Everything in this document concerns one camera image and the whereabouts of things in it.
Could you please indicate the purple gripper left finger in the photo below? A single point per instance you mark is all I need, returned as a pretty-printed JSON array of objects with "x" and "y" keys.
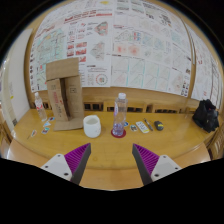
[{"x": 70, "y": 166}]

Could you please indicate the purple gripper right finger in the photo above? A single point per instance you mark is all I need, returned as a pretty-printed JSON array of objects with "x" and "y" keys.
[{"x": 151, "y": 166}]

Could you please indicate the clear bottle purple label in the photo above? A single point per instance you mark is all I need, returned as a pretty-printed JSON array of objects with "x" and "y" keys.
[{"x": 120, "y": 110}]

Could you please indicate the black pen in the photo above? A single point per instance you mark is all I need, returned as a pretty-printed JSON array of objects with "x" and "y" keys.
[{"x": 150, "y": 127}]

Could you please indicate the small black device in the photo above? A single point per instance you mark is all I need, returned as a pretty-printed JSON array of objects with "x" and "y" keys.
[{"x": 159, "y": 125}]

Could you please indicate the white remote control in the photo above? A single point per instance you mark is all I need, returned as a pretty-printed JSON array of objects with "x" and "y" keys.
[{"x": 143, "y": 128}]

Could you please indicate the small colourful sticker card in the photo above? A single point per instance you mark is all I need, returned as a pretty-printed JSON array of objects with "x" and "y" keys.
[{"x": 45, "y": 130}]

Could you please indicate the white ceramic cup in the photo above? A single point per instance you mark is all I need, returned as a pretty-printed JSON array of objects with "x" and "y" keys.
[{"x": 92, "y": 126}]

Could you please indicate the clear bottle red label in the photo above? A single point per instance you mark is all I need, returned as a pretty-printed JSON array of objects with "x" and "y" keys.
[{"x": 40, "y": 108}]

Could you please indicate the black bag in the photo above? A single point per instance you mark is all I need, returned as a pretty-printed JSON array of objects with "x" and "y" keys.
[{"x": 206, "y": 116}]

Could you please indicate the brown cardboard box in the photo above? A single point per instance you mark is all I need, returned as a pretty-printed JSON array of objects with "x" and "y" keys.
[{"x": 65, "y": 93}]

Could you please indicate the white standing air conditioner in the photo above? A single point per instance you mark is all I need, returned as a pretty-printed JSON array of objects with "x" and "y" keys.
[{"x": 13, "y": 93}]

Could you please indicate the right side wall posters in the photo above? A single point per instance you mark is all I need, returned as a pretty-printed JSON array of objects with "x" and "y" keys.
[{"x": 208, "y": 81}]

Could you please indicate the wall of printed posters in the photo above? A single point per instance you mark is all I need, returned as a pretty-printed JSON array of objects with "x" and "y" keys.
[{"x": 119, "y": 43}]

